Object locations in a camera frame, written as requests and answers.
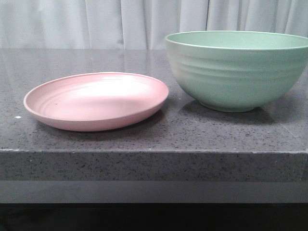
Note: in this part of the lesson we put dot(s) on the pink plate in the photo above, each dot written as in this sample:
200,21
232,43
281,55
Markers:
96,101

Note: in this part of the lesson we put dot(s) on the green bowl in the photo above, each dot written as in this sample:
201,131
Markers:
236,71

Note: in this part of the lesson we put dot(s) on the white curtain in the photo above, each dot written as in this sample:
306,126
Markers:
138,24

